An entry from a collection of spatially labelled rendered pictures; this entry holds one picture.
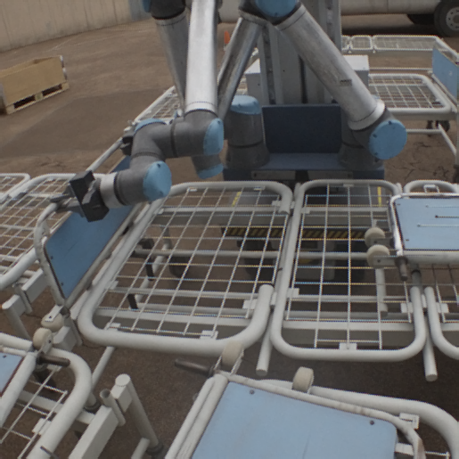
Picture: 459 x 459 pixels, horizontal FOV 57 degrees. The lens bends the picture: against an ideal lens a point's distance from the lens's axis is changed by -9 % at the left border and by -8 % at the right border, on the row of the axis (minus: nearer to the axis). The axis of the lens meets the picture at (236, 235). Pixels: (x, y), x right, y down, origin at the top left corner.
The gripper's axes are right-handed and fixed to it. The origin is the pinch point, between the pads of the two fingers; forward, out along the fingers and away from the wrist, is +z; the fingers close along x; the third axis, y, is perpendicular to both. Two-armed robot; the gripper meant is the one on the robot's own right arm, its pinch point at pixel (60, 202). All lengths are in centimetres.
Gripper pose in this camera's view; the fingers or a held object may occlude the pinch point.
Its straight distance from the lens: 131.2
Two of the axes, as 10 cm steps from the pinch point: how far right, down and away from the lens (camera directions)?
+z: -9.4, 1.4, 3.2
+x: -2.8, -8.3, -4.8
